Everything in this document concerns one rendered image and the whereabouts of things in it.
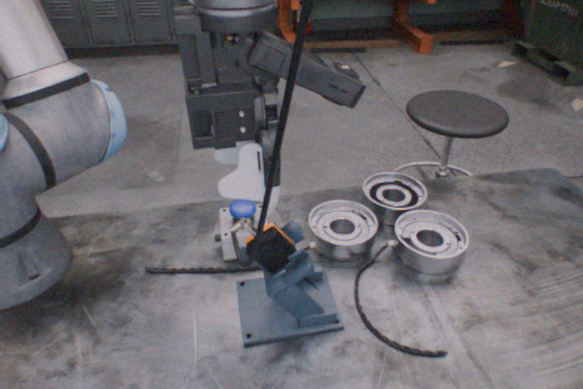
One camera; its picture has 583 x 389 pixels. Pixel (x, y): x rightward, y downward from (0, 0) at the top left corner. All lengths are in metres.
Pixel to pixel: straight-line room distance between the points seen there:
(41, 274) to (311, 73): 0.48
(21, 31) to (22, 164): 0.17
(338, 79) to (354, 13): 4.17
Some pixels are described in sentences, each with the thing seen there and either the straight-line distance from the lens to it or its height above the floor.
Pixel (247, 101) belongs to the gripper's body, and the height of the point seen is 1.12.
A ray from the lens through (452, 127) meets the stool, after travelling 1.49.
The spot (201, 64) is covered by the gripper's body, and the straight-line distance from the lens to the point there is 0.39.
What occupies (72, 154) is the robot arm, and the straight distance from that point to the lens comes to 0.67.
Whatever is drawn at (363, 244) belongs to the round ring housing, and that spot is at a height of 0.83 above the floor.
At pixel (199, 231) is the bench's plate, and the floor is 0.80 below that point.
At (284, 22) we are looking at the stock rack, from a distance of 4.20.
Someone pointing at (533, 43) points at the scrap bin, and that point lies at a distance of 4.17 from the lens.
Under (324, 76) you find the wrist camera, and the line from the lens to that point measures 0.40.
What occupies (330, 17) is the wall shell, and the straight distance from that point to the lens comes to 4.52.
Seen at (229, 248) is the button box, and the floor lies 0.82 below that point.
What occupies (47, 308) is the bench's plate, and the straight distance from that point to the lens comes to 0.70.
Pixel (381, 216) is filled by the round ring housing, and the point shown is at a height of 0.82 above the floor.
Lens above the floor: 1.28
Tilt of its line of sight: 34 degrees down
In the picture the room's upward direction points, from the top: straight up
